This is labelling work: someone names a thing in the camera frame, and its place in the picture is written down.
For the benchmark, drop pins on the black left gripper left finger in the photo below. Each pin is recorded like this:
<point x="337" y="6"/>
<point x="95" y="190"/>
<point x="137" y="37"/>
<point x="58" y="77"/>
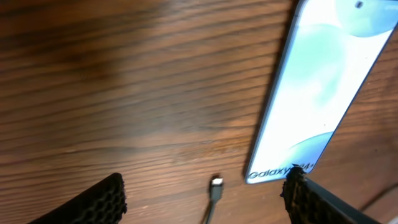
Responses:
<point x="103" y="203"/>

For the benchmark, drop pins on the Samsung Galaxy smartphone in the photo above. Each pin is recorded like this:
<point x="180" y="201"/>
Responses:
<point x="330" y="49"/>

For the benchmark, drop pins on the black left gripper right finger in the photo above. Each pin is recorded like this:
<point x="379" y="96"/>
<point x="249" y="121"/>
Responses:
<point x="309" y="203"/>

